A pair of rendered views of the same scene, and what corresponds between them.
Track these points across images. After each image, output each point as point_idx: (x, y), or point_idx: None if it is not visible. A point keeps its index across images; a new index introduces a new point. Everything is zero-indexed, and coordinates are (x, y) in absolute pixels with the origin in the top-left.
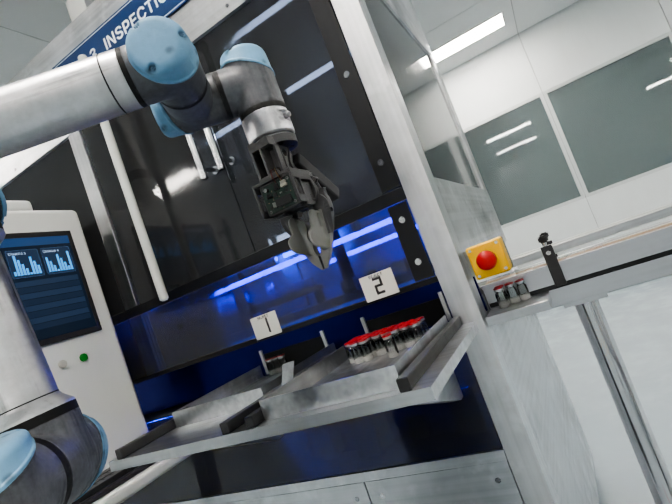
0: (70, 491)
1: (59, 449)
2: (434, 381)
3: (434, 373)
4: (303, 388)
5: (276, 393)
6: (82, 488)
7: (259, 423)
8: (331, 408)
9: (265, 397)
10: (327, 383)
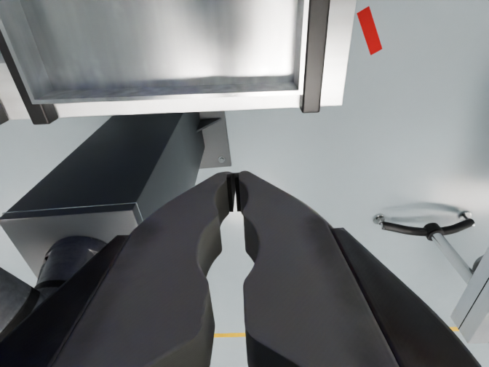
0: (31, 293)
1: (5, 328)
2: (344, 87)
3: (340, 44)
4: (126, 97)
5: (18, 50)
6: (6, 272)
7: (54, 107)
8: (189, 105)
9: (30, 88)
10: (178, 98)
